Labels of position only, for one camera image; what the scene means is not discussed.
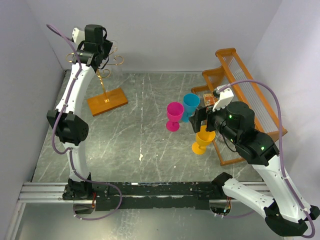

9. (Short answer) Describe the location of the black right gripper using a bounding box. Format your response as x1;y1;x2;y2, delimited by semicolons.
189;98;240;145

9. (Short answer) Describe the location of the blue wine glass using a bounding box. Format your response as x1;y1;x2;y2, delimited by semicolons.
181;93;201;123

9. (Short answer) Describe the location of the yellow wine glass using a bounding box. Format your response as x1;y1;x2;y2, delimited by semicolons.
191;125;216;155

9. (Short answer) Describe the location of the pink wine glass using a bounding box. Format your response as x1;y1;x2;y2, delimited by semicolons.
166;101;184;132

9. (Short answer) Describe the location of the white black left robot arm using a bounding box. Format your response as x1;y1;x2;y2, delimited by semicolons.
46;24;113;200

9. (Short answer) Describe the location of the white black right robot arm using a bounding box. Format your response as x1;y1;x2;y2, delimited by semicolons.
189;101;320;237

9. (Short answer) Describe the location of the wooden dish rack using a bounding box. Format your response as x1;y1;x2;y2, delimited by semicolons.
191;48;279;166

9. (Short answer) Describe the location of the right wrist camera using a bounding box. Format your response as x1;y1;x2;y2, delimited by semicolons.
212;84;234;112

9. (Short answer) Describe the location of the gold wire wine glass rack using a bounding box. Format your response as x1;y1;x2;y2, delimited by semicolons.
57;63;128;116

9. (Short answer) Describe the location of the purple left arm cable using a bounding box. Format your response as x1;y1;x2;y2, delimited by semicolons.
46;23;83;181

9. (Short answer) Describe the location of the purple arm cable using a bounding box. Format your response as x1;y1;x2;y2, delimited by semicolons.
46;23;83;181
217;79;316;239

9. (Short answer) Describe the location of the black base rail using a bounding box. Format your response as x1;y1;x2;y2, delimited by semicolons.
62;181;228;211

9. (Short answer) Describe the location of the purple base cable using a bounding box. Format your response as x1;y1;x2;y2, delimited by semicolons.
72;181;123;221

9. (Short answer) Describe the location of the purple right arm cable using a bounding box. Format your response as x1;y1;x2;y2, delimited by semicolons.
217;79;316;239

